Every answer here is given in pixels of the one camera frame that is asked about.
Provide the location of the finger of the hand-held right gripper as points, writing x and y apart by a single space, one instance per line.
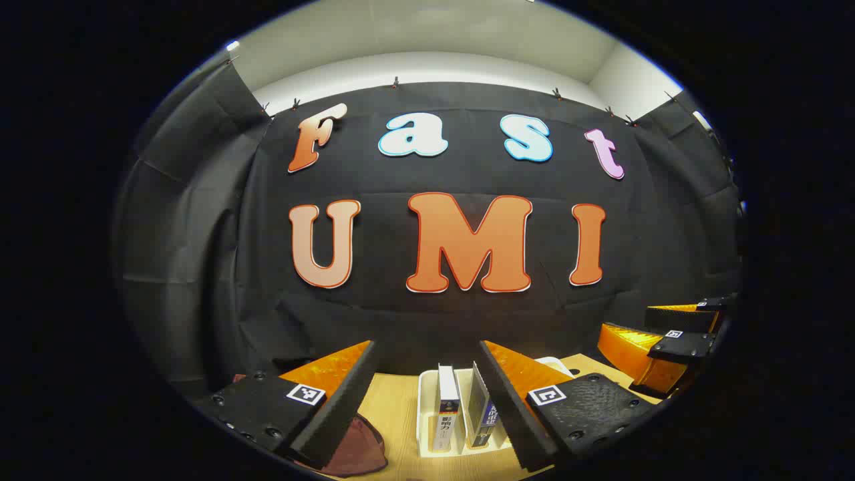
678 318
688 347

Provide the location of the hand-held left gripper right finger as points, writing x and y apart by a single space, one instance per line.
511 407

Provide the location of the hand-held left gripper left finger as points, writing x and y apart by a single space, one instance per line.
344 407

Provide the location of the blue cover book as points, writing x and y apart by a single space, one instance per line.
479 414

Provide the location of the maroon schoolbag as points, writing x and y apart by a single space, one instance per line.
361 447

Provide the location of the white bookshelf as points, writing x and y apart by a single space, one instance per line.
427 401

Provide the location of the row of small cloth clips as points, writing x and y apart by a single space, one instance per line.
395 82

